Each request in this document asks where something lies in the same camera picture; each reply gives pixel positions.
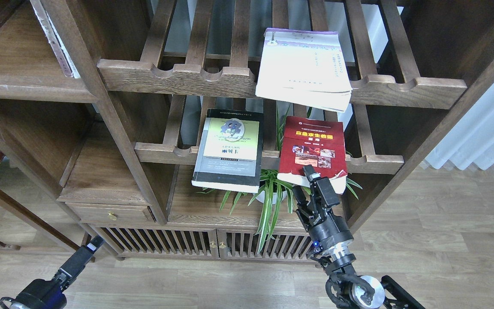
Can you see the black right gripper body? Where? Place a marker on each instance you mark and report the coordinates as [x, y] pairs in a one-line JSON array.
[[329, 233]]

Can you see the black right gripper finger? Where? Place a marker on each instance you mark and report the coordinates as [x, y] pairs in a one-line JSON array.
[[322, 192], [304, 205]]

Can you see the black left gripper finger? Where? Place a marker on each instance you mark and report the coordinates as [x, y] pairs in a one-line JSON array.
[[77, 262]]

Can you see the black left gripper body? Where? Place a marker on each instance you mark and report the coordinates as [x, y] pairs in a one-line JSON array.
[[40, 294]]

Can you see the red book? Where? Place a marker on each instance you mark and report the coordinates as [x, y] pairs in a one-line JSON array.
[[316, 143]]

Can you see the grey and green book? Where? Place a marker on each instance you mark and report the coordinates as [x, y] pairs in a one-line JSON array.
[[230, 151]]

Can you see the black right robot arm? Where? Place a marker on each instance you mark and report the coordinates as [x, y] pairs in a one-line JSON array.
[[347, 290]]

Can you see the green spider plant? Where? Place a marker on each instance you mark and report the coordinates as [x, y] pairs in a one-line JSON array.
[[273, 192]]

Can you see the brass drawer knob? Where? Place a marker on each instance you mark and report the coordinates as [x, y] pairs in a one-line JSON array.
[[112, 216]]

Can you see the white and purple book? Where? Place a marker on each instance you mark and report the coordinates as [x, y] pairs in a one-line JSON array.
[[304, 67]]

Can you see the dark wooden bookshelf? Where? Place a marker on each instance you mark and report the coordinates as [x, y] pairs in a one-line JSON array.
[[125, 135]]

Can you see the white curtain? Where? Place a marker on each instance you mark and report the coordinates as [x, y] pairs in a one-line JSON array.
[[470, 143]]

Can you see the white standing book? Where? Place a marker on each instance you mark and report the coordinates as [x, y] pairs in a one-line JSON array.
[[54, 40]]

